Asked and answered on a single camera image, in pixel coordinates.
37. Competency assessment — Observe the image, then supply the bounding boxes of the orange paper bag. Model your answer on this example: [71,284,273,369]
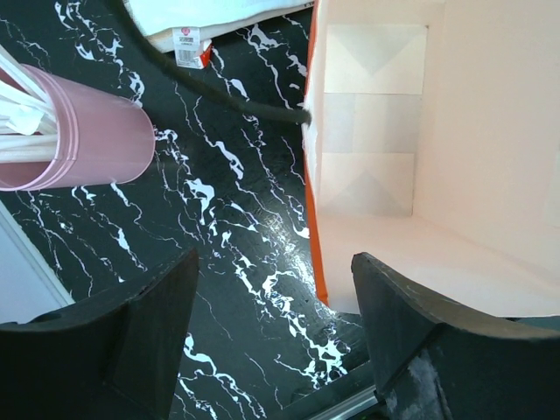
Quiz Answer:
[303,1,559,318]

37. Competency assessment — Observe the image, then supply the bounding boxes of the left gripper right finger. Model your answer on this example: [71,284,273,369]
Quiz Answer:
[351,253,559,419]

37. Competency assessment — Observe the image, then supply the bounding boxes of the pink holder cup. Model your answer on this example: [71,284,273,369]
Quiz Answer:
[1,65,156,192]

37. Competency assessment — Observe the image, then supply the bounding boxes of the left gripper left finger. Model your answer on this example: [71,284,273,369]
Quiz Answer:
[1,249,200,419]

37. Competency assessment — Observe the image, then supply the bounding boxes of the stack of white napkins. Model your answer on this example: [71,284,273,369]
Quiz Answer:
[124,0,314,68]

